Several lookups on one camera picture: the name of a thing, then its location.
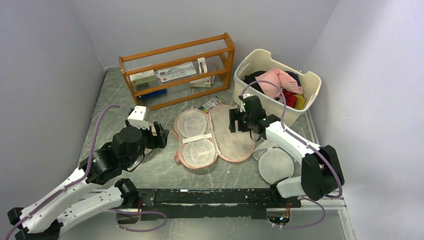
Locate pink floral mesh laundry bag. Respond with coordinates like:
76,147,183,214
172,104,256,170

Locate pink bra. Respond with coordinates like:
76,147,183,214
255,68,303,99

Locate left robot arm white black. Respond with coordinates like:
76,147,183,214
5,121,170,240

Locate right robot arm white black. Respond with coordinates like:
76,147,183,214
228,94,345,207

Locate beige round mesh laundry bag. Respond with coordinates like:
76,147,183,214
132,148,153,167

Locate white round mesh laundry bag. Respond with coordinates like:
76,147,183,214
252,140,295,185

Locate cream plastic laundry basket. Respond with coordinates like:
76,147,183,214
232,48,323,130

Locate pack of coloured markers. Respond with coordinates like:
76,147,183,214
197,96,225,114

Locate black garment in basket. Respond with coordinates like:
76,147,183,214
243,70,266,94

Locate white box on shelf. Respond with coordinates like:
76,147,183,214
190,76,215,88

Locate blue item on lower shelf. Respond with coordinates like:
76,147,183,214
137,88,168,100

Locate red garment in basket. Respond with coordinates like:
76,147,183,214
282,89,298,108

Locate yellow garment in basket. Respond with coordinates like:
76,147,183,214
293,94,306,110

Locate orange wooden shelf rack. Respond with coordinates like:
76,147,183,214
118,32,236,110

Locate white red box left shelf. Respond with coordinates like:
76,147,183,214
129,70,159,92

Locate dark blue garment in basket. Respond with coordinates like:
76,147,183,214
286,71,302,87

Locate white paper sheet on shelf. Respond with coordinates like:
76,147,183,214
156,62,197,83

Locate white upright item on shelf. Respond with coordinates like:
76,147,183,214
197,57,208,74

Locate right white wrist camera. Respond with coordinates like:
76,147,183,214
238,93,255,109

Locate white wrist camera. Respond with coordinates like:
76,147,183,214
238,93,255,109
127,105,153,130

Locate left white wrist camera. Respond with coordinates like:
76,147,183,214
127,105,153,130

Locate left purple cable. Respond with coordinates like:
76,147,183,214
4,104,168,240

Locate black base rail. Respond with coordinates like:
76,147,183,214
118,188,301,221

